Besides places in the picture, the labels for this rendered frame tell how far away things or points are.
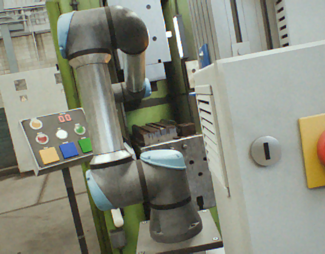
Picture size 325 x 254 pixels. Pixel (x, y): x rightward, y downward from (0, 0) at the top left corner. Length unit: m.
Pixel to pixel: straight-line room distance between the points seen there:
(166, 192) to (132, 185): 0.09
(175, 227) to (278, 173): 0.59
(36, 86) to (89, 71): 6.25
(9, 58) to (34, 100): 1.25
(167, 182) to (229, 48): 0.45
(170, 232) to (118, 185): 0.18
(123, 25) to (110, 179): 0.40
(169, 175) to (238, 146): 0.55
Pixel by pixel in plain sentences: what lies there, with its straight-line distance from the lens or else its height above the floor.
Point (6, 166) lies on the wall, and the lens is 7.96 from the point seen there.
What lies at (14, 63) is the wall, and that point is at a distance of 7.86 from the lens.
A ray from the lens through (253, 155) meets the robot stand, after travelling 0.31.
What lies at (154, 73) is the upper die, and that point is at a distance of 1.91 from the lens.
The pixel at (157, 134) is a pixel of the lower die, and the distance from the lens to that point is 1.91.
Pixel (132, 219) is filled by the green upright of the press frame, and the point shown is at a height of 0.45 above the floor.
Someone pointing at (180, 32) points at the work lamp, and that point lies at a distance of 2.09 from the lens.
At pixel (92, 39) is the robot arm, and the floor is 1.37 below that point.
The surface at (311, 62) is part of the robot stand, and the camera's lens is 0.33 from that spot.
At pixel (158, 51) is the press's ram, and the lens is 1.93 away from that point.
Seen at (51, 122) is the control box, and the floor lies 1.16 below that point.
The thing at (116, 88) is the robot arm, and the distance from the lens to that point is 1.24.
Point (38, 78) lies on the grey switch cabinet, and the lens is 7.12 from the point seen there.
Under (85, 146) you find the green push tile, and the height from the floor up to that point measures 1.01.
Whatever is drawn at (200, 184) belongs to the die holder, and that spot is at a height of 0.62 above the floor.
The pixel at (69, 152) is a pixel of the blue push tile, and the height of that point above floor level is 1.00.
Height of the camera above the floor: 1.21
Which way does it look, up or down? 7 degrees down
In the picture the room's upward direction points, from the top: 11 degrees counter-clockwise
